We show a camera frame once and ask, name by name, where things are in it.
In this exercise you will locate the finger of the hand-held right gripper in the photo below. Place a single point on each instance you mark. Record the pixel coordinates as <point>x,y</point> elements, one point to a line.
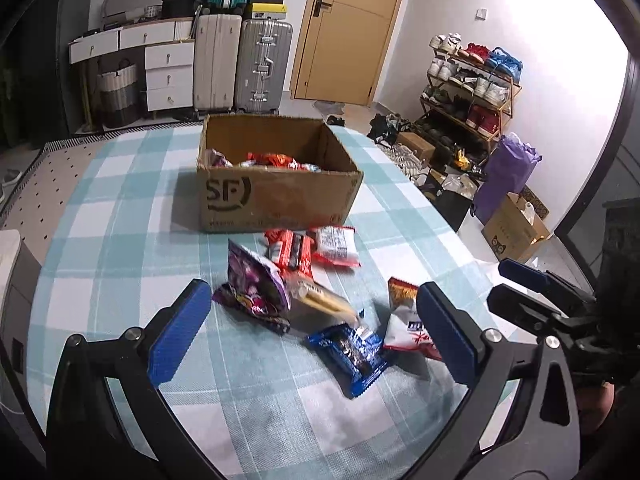
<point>520,270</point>
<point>520,306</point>

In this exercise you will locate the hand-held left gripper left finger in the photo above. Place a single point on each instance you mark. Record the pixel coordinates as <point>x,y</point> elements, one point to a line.
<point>180,330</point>

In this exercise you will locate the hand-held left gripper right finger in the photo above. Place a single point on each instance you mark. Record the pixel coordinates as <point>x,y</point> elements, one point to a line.
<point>445,330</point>

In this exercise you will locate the blue cookie packet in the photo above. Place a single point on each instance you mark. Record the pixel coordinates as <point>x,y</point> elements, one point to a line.
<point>350,355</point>

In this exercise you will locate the clear biscuit packet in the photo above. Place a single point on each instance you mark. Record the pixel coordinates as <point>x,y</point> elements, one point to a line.
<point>320,301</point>

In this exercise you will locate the red wafer packet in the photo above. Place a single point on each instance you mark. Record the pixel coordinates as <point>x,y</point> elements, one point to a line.
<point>290,252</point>

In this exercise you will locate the white red snack packet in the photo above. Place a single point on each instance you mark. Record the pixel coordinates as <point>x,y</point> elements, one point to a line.
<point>335,246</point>

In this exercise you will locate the red chip bag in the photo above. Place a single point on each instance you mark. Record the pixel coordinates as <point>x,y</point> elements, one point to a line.
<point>272,160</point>

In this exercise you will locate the person's right hand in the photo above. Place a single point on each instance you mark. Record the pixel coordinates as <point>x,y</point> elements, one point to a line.
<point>595,410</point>

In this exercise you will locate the cat print cardboard box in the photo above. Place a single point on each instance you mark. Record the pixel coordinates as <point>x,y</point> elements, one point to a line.
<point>510,235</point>

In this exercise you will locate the purple bag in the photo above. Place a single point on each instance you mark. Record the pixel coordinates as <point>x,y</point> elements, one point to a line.
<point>505,180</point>

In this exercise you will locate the black paper bag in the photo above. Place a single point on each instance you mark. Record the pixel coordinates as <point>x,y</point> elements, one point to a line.
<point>450,205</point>

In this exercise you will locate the yellow wrapper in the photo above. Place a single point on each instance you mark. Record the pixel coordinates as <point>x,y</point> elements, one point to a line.
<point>461,160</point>

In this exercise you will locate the wooden shoe rack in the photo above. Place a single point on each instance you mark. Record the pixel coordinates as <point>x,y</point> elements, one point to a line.
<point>505,110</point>

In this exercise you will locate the small brown cardboard box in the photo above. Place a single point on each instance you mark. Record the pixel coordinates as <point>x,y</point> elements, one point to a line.
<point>416,146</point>

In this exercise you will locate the shoe rack with shoes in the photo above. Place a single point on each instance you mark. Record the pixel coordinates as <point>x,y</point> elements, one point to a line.
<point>475,90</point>

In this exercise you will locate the pile of loose shoes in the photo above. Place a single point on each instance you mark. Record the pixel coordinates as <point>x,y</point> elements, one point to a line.
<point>395,132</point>

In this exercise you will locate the patterned rug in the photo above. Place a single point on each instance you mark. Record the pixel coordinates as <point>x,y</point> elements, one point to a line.
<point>40,185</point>

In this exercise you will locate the grey slippers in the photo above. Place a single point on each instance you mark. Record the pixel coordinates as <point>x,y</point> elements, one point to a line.
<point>10,182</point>

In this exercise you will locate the woven laundry basket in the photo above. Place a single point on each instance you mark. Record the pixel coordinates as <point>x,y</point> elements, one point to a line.
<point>117,95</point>

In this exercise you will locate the grey door mat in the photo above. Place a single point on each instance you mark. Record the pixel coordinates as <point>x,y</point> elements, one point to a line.
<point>327,107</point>

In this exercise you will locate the white drawer desk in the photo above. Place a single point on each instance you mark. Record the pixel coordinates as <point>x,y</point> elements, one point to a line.
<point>167,75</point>

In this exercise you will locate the beige suitcase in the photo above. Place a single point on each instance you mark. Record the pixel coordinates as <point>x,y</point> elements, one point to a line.
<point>217,60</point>

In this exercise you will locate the silver suitcase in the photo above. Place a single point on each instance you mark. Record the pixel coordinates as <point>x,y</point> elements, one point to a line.
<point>262,65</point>

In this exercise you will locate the wooden door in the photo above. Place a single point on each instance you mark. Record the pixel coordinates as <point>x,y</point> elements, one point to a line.
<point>350,35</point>

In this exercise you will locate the yellow white shoe box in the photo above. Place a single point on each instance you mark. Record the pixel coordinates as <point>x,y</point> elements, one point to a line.
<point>266,11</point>

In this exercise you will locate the dark grey refrigerator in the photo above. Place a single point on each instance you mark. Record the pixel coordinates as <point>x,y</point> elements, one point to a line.
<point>75,10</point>

